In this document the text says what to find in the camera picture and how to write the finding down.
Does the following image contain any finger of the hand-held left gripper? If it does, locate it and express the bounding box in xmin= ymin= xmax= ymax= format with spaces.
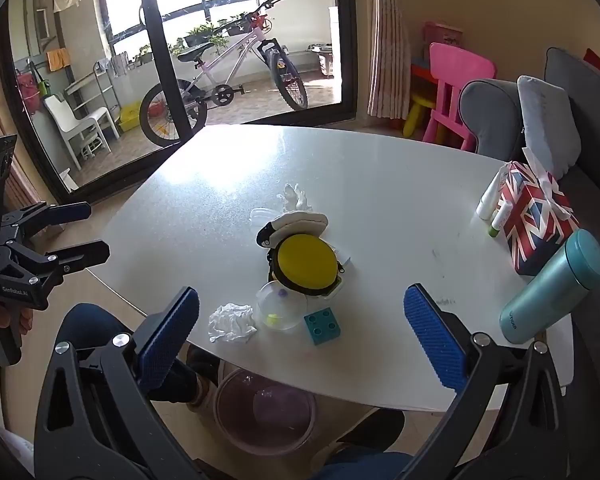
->
xmin=0 ymin=239 xmax=111 ymax=291
xmin=0 ymin=201 xmax=92 ymax=247

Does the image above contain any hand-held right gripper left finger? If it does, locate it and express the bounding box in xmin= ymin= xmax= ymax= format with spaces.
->
xmin=34 ymin=286 xmax=201 ymax=480

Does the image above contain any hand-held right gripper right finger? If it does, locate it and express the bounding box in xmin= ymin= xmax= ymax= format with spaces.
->
xmin=403 ymin=283 xmax=570 ymax=480

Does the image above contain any white tissue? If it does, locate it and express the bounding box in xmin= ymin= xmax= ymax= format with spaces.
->
xmin=208 ymin=302 xmax=258 ymax=345

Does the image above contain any clear plastic capsule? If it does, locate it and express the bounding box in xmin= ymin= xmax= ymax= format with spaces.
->
xmin=256 ymin=280 xmax=309 ymax=332

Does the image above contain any teal building block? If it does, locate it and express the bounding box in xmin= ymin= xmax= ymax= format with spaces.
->
xmin=303 ymin=308 xmax=342 ymax=346

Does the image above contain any pink trash bin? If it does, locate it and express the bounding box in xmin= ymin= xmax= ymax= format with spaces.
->
xmin=214 ymin=367 xmax=318 ymax=457

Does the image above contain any yellow bee toy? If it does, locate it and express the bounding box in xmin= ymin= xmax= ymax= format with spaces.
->
xmin=256 ymin=211 xmax=352 ymax=301

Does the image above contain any person's left shoe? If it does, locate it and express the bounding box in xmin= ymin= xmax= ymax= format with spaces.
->
xmin=185 ymin=344 xmax=226 ymax=411

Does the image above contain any person's shoe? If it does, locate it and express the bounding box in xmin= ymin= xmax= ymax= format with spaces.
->
xmin=325 ymin=410 xmax=406 ymax=466
xmin=185 ymin=344 xmax=226 ymax=411

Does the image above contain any white chair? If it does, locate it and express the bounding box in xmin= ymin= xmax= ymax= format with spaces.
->
xmin=42 ymin=94 xmax=113 ymax=171

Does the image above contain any person's right shoe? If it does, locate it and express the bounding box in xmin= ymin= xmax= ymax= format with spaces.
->
xmin=325 ymin=410 xmax=406 ymax=466

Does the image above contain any yellow crate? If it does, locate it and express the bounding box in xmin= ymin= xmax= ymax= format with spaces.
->
xmin=117 ymin=102 xmax=143 ymax=133

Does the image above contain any teal thermos bottle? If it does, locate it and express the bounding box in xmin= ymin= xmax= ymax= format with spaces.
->
xmin=500 ymin=229 xmax=600 ymax=345

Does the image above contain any red bag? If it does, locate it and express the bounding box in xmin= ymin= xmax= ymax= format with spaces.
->
xmin=16 ymin=71 xmax=41 ymax=113

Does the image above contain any metal rack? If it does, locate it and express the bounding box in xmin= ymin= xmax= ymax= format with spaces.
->
xmin=62 ymin=60 xmax=123 ymax=141

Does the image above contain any white tube green cap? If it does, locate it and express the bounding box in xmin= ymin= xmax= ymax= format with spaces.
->
xmin=487 ymin=200 xmax=512 ymax=237

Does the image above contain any person's right leg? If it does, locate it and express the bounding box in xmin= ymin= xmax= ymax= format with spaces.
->
xmin=310 ymin=450 xmax=416 ymax=480

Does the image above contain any orange cloth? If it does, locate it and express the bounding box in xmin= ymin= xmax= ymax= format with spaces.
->
xmin=46 ymin=49 xmax=72 ymax=72

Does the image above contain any flag print tissue box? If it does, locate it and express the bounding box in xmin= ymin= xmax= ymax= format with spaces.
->
xmin=497 ymin=147 xmax=580 ymax=277

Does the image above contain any crumpled clear plastic wrapper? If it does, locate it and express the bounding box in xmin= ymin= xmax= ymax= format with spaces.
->
xmin=277 ymin=183 xmax=313 ymax=212

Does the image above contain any white bicycle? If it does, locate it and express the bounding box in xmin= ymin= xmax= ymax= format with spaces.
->
xmin=139 ymin=0 xmax=309 ymax=148

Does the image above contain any row of potted plants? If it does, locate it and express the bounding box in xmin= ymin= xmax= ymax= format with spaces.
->
xmin=130 ymin=12 xmax=253 ymax=63

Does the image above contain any yellow plastic stool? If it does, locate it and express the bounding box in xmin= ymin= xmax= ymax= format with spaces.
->
xmin=402 ymin=92 xmax=438 ymax=137

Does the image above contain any grey sofa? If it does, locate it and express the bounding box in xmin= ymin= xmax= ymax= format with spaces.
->
xmin=459 ymin=47 xmax=600 ymax=411

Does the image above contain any grey pillow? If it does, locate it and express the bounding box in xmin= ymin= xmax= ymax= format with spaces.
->
xmin=517 ymin=75 xmax=582 ymax=178

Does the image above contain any pink plastic chair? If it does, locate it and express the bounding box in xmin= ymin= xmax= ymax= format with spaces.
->
xmin=422 ymin=42 xmax=497 ymax=151

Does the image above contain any red kids table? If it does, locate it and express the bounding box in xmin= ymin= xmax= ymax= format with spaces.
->
xmin=410 ymin=57 xmax=437 ymax=106

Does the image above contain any striped curtain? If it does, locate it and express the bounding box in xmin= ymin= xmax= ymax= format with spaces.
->
xmin=367 ymin=0 xmax=412 ymax=120

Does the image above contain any pink storage box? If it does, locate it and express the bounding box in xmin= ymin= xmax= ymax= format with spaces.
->
xmin=423 ymin=21 xmax=464 ymax=51

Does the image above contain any black sliding door frame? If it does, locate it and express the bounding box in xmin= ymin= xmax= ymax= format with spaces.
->
xmin=0 ymin=0 xmax=358 ymax=206

